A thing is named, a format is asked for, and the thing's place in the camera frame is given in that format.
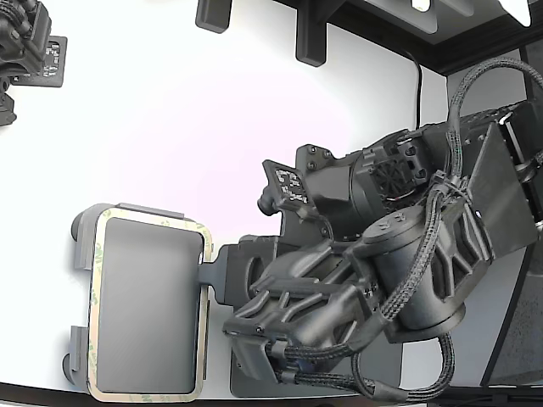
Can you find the black wrist camera with board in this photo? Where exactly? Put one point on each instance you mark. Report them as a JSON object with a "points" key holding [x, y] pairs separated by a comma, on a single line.
{"points": [[290, 186]]}

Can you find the long black bracket post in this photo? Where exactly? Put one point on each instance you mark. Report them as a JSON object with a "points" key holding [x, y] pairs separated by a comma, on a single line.
{"points": [[311, 38]]}

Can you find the short black bracket post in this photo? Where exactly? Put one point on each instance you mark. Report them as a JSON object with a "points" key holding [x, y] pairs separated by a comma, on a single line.
{"points": [[213, 17]]}

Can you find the tan rectangular adhesive frame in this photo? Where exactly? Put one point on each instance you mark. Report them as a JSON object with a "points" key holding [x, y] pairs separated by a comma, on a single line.
{"points": [[95, 297]]}

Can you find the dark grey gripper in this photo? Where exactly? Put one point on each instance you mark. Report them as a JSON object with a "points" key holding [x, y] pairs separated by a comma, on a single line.
{"points": [[250, 263]]}

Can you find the black six-joint robot arm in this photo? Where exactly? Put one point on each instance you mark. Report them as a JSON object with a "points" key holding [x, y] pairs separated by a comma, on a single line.
{"points": [[424, 275]]}

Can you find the grey holder with black legs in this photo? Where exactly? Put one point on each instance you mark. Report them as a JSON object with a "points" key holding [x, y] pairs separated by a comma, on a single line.
{"points": [[148, 297]]}

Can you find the black diagonal strut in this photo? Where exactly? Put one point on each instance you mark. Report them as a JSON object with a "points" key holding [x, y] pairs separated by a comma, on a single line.
{"points": [[505, 318]]}

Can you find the black metal frame rail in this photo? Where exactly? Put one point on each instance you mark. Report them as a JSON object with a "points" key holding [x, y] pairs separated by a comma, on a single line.
{"points": [[445, 55]]}

